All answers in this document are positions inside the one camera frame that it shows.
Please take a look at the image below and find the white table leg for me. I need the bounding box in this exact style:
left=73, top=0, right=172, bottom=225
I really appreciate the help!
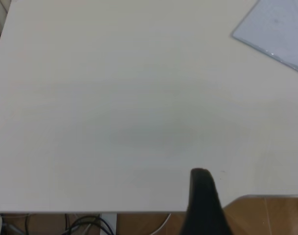
left=101, top=212, right=118, bottom=235

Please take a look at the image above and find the black floor cable bundle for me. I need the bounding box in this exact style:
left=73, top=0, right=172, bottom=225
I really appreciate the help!
left=64, top=213, right=115, bottom=235

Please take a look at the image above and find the clear red-zipper plastic bag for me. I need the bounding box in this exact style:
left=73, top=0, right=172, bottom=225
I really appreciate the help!
left=231, top=0, right=298, bottom=76

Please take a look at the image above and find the white floor cable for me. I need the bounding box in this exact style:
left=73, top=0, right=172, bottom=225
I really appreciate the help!
left=146, top=212, right=172, bottom=235

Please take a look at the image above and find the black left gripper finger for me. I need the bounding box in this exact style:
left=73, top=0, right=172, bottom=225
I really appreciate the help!
left=178, top=168, right=234, bottom=235

